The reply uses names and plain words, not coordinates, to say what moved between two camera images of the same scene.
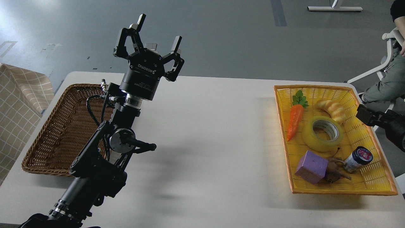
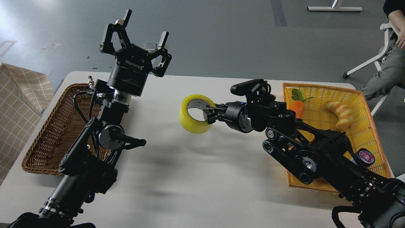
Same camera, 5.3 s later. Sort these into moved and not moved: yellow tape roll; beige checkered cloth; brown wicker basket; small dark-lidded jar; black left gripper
Moved: black left gripper; yellow tape roll
Not moved: small dark-lidded jar; brown wicker basket; beige checkered cloth
